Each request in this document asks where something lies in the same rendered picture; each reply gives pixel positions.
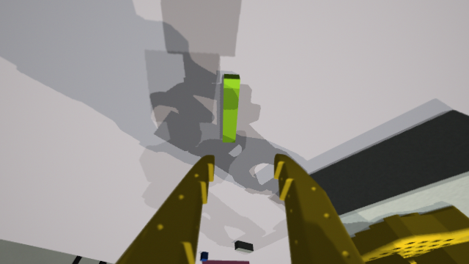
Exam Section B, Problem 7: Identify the lime green rod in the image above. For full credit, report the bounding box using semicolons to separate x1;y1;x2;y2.
223;74;240;142

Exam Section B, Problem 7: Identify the grey rod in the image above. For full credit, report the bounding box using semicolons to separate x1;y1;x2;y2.
234;241;254;253

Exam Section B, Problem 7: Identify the small blue cube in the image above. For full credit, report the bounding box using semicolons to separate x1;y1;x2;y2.
200;252;208;261

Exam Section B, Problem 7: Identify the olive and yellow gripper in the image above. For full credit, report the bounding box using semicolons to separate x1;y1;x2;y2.
115;154;365;264

